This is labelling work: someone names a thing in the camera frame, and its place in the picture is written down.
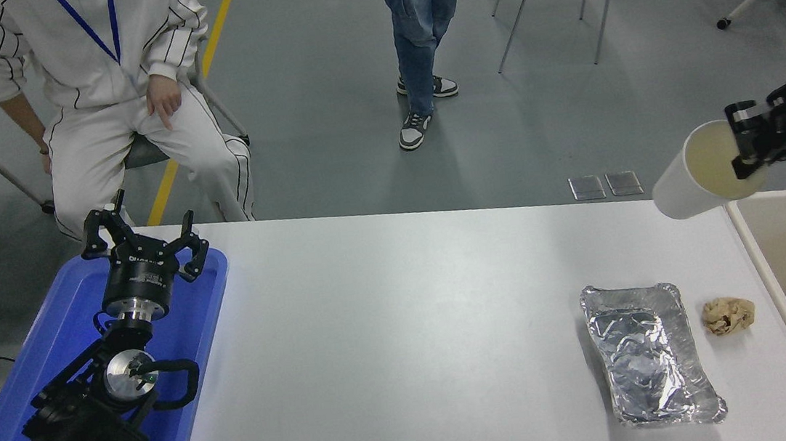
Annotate crumpled tan paper ball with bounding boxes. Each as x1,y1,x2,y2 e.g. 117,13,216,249
700,294,758,339

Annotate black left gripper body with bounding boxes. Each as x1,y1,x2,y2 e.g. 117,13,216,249
96,250,178,314

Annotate person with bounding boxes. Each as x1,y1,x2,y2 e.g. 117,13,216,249
381,0,489,153
0,0,259,249

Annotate person's left hand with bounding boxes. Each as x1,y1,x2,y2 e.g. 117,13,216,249
144,71,185,134

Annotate white paper cup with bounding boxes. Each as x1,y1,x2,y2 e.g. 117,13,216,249
645,114,774,223

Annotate metal floor outlet plate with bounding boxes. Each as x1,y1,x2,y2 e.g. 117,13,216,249
605,169,645,198
568,174,607,203

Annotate blue plastic tray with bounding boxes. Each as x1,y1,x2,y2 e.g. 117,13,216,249
0,240,248,441

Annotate silver foil tray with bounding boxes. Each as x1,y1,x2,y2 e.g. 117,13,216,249
578,273,729,436

